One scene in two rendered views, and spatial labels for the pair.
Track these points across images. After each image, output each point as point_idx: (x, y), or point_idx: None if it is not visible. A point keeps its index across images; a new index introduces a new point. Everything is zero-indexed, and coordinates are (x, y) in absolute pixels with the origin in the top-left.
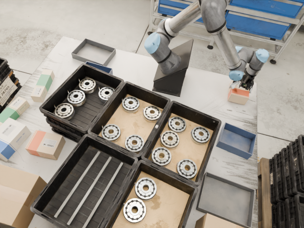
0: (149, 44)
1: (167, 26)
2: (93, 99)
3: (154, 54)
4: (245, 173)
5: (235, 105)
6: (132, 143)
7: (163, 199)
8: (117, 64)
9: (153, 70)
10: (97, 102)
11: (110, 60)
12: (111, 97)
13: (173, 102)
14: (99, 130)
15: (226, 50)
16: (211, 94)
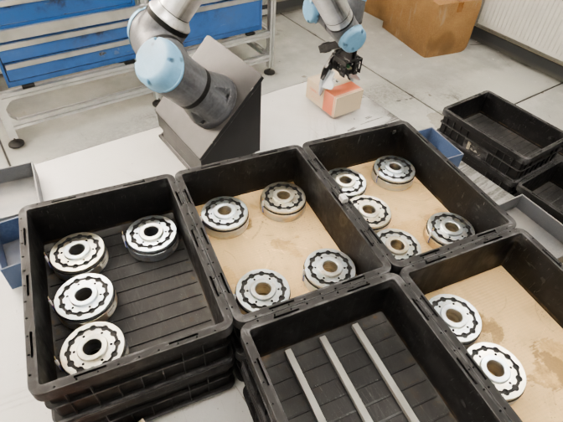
0: (160, 66)
1: (164, 15)
2: (129, 271)
3: (181, 86)
4: None
5: (349, 118)
6: None
7: (488, 310)
8: (69, 192)
9: (161, 154)
10: (145, 271)
11: (41, 194)
12: (189, 218)
13: (309, 146)
14: None
15: None
16: (301, 126)
